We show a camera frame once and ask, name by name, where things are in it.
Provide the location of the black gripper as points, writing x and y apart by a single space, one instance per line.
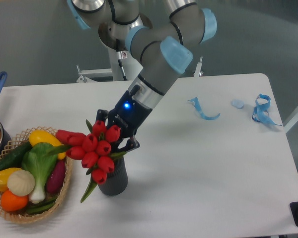
128 115

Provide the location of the red tulip bouquet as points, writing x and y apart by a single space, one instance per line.
93 150

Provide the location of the dark grey ribbed vase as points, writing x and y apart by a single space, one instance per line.
117 181

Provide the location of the purple toy sweet potato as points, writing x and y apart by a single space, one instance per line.
56 179

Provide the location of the yellow toy squash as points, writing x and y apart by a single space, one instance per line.
42 136

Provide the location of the green toy bok choy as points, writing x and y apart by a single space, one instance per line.
40 165

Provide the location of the curved blue tape strip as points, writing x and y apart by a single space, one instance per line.
196 104

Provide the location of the woven wicker basket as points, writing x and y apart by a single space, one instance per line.
21 217

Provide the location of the green toy cucumber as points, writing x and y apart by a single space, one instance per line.
14 158

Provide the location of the cream toy steamed bun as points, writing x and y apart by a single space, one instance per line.
21 183

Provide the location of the green toy bean pods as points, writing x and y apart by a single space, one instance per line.
41 207

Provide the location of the small light blue cap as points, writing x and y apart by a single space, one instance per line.
239 104

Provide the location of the yellow toy bell pepper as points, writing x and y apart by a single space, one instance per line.
4 175

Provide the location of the orange toy fruit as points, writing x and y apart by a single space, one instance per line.
11 202

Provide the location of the tangled blue ribbon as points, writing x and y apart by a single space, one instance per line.
260 111

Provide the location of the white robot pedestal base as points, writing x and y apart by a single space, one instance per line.
123 67

